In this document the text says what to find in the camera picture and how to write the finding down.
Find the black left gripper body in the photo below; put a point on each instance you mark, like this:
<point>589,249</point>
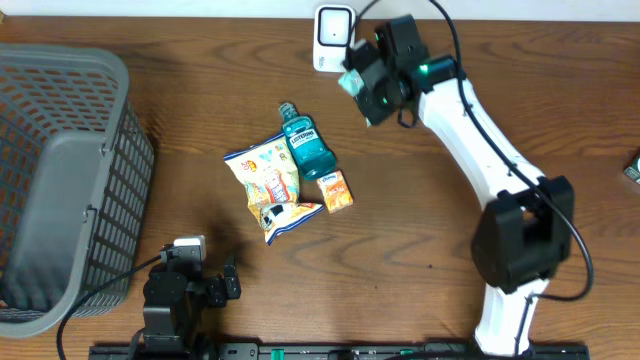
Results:
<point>213,291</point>

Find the orange tissue pack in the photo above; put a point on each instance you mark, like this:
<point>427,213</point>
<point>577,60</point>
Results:
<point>335,191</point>

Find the teal wet wipes pack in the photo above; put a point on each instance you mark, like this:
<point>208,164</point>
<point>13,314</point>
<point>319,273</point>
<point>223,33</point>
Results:
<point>352,83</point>

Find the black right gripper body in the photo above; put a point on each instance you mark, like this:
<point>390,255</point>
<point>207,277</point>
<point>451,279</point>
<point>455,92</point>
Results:
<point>380,99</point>

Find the green and white small box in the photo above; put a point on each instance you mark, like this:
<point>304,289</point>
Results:
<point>632,171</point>

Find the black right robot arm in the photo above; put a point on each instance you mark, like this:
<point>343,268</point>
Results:
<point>525,228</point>

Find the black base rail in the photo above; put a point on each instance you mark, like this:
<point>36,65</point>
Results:
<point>252,351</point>

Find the teal mouthwash bottle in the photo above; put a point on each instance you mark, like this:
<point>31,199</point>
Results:
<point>311,154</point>

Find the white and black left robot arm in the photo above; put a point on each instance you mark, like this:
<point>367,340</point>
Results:
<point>176,295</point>

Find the grey plastic shopping basket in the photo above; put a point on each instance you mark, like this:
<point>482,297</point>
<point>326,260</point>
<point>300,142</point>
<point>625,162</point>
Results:
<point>76,170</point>

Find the white barcode scanner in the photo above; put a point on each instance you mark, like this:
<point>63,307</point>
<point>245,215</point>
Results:
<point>332,24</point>

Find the yellow chips bag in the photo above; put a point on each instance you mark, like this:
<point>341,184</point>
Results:
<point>271,180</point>

